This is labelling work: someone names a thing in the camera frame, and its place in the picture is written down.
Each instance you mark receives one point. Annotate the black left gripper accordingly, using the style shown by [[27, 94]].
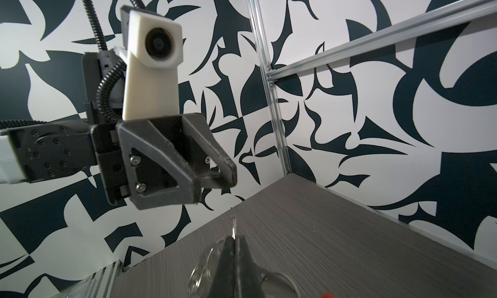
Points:
[[161, 161]]

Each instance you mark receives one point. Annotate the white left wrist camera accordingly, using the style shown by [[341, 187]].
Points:
[[153, 51]]

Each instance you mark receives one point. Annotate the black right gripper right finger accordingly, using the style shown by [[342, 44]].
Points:
[[248, 282]]

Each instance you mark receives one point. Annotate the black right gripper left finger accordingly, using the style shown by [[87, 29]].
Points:
[[224, 280]]

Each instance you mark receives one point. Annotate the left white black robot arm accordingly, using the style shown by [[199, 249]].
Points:
[[34, 151]]

